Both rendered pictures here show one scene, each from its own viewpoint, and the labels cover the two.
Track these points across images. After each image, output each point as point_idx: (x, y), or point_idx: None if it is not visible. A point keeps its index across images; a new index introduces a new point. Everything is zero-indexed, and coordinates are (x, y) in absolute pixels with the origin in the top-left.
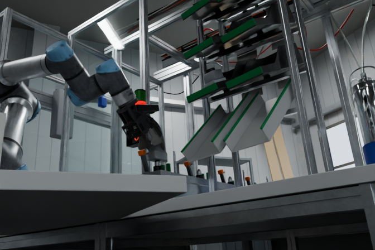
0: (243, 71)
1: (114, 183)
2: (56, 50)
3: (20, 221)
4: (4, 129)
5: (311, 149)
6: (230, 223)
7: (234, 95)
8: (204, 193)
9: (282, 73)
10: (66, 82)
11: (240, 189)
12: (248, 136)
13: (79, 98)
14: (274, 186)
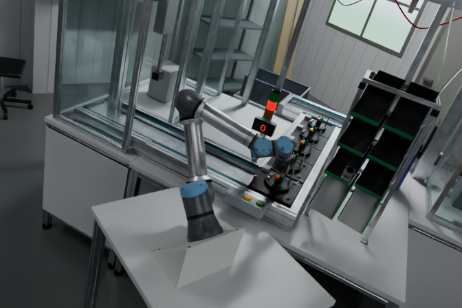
0: (366, 165)
1: None
2: (265, 154)
3: None
4: (201, 165)
5: (375, 225)
6: (329, 276)
7: None
8: (324, 261)
9: None
10: (193, 9)
11: (342, 271)
12: (349, 212)
13: (258, 158)
14: (358, 281)
